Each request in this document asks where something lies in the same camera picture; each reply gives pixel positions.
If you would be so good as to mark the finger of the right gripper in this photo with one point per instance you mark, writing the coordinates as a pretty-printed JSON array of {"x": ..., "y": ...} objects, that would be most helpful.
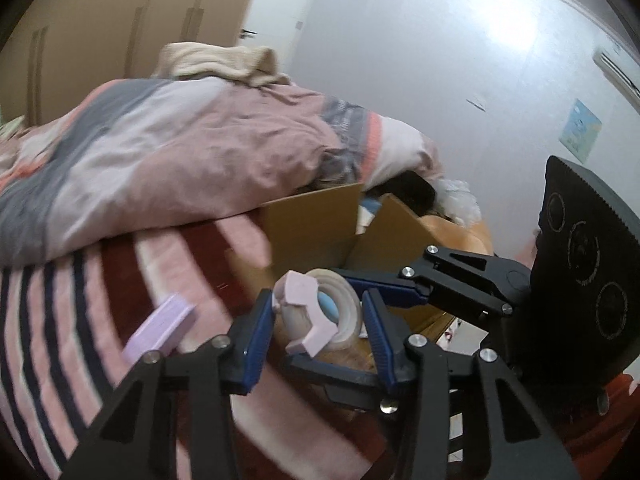
[
  {"x": 353, "y": 389},
  {"x": 395, "y": 291}
]

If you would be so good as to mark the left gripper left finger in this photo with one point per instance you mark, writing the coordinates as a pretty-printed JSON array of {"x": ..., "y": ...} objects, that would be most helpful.
[{"x": 134, "y": 436}]

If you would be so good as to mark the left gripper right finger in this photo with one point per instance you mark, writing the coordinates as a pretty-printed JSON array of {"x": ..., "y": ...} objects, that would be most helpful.
[{"x": 461, "y": 417}]

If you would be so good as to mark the pink tape dispenser with tape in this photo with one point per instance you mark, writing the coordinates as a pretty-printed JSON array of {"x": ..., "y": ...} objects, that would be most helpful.
[{"x": 309, "y": 331}]

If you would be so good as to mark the light blue square speaker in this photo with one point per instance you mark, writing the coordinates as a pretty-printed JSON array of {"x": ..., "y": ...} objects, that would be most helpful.
[{"x": 328, "y": 307}]

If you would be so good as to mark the brown cardboard box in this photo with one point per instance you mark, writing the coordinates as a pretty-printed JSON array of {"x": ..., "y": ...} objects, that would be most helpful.
[{"x": 320, "y": 230}]

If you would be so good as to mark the clear plastic bag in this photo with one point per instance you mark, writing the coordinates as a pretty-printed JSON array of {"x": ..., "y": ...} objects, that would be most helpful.
[{"x": 455, "y": 201}]

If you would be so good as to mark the purple rectangular box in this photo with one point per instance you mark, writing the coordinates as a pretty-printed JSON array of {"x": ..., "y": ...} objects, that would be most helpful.
[{"x": 162, "y": 330}]

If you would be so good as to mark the striped pink fleece blanket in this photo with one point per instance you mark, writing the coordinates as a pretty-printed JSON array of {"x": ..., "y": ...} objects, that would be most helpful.
[{"x": 64, "y": 326}]

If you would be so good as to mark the white air conditioner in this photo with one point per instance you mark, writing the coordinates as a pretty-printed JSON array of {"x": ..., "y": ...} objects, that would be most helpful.
[{"x": 619, "y": 65}]

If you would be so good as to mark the cream fleece blanket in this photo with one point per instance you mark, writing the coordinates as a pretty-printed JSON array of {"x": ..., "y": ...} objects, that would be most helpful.
[{"x": 254, "y": 66}]

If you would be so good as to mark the pink grey patchwork duvet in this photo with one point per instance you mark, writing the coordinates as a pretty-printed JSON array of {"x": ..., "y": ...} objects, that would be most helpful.
[{"x": 142, "y": 154}]

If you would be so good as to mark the white door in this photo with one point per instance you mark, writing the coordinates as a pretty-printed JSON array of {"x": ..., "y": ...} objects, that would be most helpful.
[{"x": 277, "y": 24}]

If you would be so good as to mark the brown wooden wardrobe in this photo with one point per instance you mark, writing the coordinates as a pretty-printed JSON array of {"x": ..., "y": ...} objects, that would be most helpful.
[{"x": 60, "y": 50}]

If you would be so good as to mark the blue wall poster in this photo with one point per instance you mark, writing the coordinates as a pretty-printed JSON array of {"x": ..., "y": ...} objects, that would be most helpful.
[{"x": 580, "y": 131}]

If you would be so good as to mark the white wall switch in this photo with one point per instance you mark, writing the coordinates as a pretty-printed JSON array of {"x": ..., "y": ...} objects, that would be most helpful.
[{"x": 477, "y": 105}]

